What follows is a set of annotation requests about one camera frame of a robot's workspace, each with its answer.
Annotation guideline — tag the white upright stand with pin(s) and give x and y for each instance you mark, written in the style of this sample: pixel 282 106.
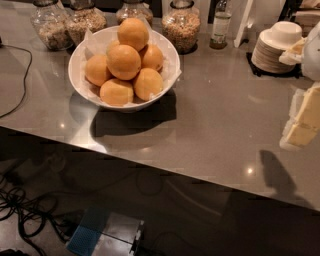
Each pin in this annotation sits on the white upright stand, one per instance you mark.
pixel 243 24

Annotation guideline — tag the stack of white bowls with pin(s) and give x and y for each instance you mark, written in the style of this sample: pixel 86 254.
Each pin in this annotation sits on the stack of white bowls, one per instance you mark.
pixel 284 34

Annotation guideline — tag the blue and grey box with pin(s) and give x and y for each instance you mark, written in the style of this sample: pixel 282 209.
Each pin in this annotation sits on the blue and grey box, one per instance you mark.
pixel 105 233

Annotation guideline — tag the far left glass jar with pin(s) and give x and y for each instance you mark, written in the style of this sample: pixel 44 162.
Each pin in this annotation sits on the far left glass jar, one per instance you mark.
pixel 49 21

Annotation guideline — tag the right glass cereal jar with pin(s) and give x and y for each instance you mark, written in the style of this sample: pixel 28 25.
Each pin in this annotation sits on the right glass cereal jar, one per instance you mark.
pixel 181 25

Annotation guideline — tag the black mat under plates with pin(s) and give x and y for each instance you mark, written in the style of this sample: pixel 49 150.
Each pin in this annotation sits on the black mat under plates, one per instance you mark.
pixel 296 72

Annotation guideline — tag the glass cereal jar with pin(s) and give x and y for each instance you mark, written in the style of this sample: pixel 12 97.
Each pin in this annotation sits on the glass cereal jar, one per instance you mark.
pixel 181 25
pixel 85 16

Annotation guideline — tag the clear glass bottle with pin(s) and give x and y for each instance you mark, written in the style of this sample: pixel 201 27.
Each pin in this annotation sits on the clear glass bottle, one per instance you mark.
pixel 221 21

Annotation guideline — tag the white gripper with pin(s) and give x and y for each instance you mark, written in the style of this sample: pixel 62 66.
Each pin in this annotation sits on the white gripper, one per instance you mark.
pixel 312 56

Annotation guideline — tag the front centre large orange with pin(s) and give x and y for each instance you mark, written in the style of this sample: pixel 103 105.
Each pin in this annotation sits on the front centre large orange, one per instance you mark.
pixel 124 62

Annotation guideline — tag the stack of paper plates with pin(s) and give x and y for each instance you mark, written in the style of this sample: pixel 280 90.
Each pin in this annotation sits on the stack of paper plates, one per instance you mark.
pixel 266 55

